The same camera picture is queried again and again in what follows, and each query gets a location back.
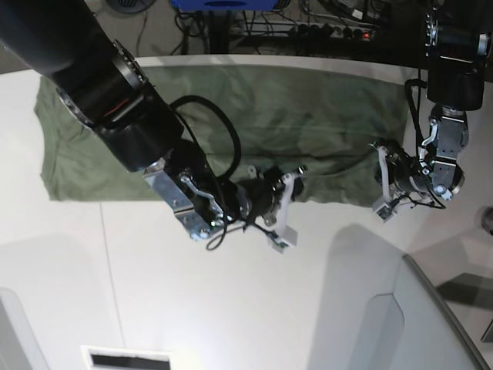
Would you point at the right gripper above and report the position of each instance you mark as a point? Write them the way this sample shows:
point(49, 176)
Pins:
point(262, 191)

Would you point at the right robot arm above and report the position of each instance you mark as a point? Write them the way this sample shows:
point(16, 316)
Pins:
point(103, 86)

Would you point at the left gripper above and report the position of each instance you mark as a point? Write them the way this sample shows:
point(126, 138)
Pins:
point(421, 195)

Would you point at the black power strip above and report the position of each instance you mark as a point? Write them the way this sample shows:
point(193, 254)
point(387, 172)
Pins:
point(328, 31)

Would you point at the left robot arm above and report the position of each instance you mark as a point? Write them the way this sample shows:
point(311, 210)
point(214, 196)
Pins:
point(456, 41)

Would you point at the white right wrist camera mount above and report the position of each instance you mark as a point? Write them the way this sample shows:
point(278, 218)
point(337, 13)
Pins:
point(281, 235)

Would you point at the green t-shirt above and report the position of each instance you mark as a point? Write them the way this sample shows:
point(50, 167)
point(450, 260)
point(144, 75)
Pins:
point(285, 117)

